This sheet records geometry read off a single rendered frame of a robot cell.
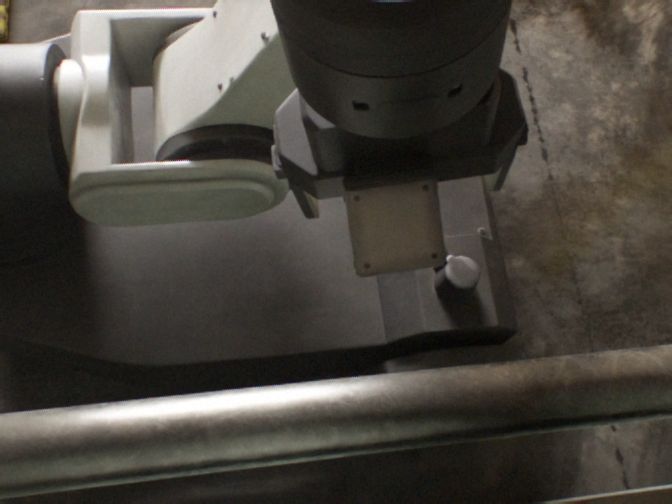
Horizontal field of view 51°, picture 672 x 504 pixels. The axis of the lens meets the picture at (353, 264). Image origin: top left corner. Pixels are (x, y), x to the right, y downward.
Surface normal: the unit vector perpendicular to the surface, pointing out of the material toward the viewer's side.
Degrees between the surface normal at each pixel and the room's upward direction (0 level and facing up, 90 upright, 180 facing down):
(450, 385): 19
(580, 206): 0
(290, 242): 0
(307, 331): 0
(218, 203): 90
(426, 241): 32
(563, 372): 26
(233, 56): 60
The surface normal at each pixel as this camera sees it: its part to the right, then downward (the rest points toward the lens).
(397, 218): -0.01, 0.18
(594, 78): 0.11, -0.35
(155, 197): 0.12, 0.93
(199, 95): -0.63, -0.19
